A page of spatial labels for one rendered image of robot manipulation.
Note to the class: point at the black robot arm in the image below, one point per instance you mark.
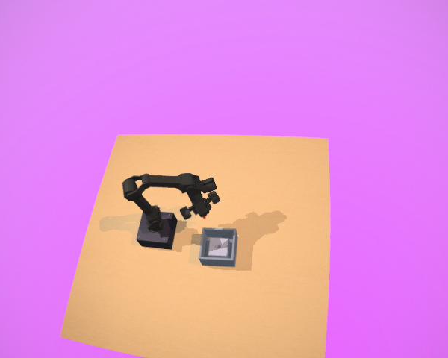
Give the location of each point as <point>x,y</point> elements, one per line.
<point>184,182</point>

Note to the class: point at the white square plate with hole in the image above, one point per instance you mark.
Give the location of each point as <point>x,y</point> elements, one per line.
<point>218,247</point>

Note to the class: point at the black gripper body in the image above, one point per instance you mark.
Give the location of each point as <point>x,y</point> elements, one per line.
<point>213,196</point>

